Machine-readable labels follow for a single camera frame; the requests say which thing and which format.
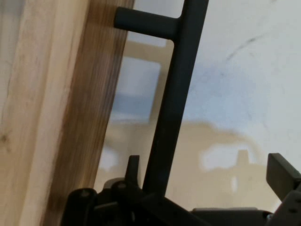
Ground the wooden cabinet door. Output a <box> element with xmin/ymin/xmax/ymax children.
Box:
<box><xmin>0</xmin><ymin>0</ymin><xmax>136</xmax><ymax>226</ymax></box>

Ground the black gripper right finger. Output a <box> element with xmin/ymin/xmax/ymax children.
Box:
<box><xmin>266</xmin><ymin>153</ymin><xmax>301</xmax><ymax>226</ymax></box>

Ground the black bar cabinet handle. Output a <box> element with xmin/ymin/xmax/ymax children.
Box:
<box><xmin>113</xmin><ymin>0</ymin><xmax>209</xmax><ymax>200</ymax></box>

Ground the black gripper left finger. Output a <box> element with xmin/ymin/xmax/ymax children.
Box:
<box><xmin>60</xmin><ymin>154</ymin><xmax>212</xmax><ymax>226</ymax></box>

